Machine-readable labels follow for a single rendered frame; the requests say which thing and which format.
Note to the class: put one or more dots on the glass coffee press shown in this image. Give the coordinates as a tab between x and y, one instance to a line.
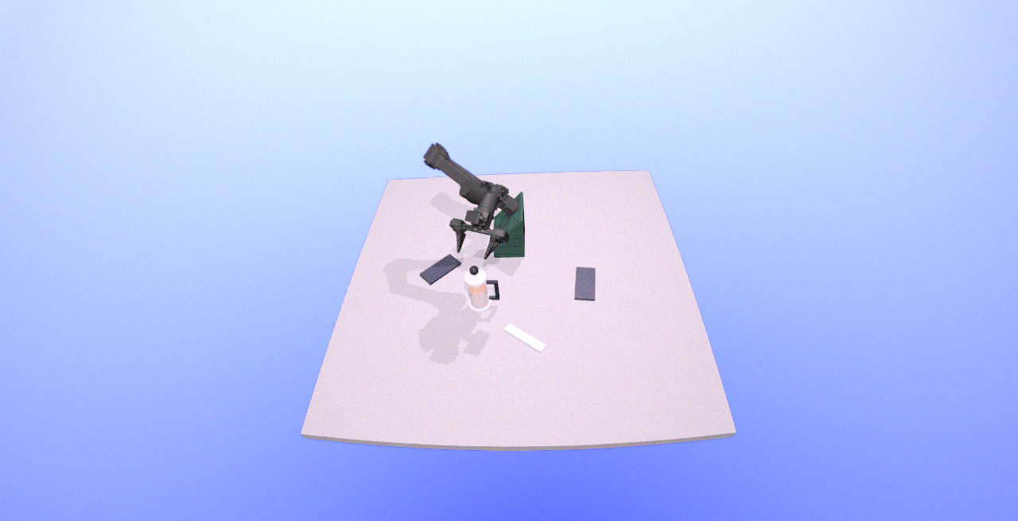
476	283

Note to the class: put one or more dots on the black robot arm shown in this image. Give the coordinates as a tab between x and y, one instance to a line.
473	189

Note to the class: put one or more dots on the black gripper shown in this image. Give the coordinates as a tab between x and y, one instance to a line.
497	235

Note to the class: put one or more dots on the white flat bar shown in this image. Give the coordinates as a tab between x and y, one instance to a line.
519	334

